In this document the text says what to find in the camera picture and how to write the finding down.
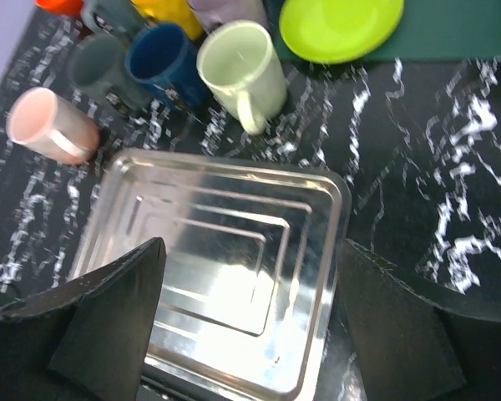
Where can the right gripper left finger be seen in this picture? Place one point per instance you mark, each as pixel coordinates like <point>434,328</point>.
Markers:
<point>86,339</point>

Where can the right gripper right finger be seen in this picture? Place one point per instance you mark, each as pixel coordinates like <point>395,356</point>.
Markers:
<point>417,340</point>

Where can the pink orange mug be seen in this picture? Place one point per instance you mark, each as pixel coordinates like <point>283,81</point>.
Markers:
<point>43,122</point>

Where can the dark grey mug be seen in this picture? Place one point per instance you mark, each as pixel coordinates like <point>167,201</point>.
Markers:
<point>97,69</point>

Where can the navy blue mug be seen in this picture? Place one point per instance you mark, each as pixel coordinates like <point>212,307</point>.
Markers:
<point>162,59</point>

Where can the light green mug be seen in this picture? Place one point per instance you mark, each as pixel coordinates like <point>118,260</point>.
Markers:
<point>240,66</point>

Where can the blue grey mug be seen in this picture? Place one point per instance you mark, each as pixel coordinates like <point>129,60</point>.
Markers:
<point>117,17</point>

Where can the yellow ribbed mug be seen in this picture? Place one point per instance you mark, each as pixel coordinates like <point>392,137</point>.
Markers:
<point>175,11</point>

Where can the mauve pink mug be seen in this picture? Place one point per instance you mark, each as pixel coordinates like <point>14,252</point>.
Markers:
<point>214,13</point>

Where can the silver metal tray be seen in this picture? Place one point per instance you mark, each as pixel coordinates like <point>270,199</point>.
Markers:
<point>250,272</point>

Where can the dark green mat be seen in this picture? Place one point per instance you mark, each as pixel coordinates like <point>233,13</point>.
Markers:
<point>434,31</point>

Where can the lime green plate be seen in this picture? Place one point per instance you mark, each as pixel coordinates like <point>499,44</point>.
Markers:
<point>337,31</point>

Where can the orange red bowl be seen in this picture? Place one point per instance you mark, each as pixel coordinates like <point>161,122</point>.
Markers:
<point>70,8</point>

